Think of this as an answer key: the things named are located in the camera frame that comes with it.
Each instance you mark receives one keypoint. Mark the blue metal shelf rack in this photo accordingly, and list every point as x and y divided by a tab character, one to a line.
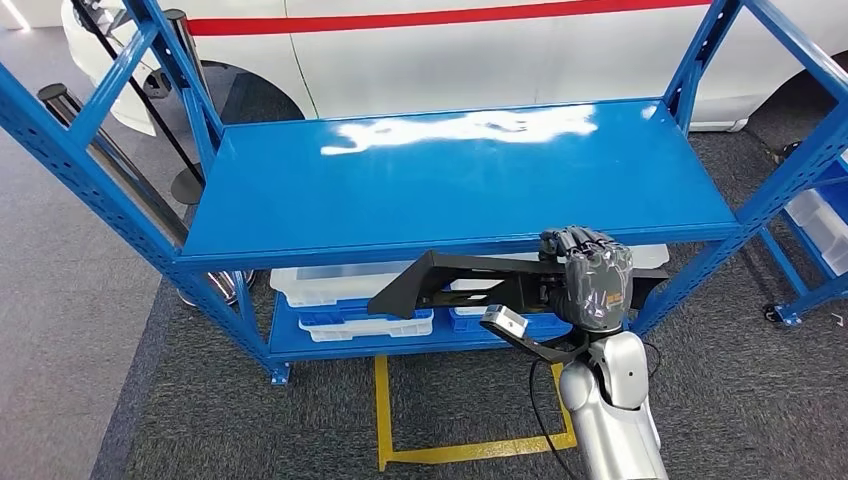
430	192
818	298

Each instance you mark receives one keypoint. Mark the long black plastic part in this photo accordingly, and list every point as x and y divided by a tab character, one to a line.
430	278

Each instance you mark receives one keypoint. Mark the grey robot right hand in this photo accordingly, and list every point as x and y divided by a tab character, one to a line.
596	285

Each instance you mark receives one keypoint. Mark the chrome stanchion post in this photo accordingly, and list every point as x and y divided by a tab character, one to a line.
189	60
142	199

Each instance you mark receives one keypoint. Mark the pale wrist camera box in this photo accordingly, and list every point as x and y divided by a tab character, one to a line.
505	321

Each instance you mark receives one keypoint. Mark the black stanchion belt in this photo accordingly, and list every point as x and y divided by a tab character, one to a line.
132	81

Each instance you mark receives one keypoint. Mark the white car with red stripe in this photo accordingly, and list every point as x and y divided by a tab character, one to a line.
464	60

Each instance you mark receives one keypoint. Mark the black camera bracket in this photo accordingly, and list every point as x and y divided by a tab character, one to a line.
543	350

